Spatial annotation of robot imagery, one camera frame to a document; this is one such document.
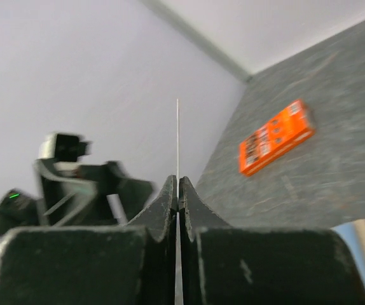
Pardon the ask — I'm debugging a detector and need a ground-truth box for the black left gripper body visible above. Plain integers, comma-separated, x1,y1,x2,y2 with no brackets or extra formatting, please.
0,160,153,237

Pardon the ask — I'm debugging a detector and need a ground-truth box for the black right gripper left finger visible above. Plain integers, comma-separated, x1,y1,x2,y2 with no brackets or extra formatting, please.
0,175,177,304

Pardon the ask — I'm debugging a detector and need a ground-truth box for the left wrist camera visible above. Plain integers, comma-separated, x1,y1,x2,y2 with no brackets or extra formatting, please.
39,132,92,162

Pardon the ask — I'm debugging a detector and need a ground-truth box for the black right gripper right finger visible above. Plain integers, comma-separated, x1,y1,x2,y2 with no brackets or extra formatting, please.
179,177,365,304

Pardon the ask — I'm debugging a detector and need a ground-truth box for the orange snack box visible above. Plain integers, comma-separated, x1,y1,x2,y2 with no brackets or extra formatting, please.
238,99,316,177

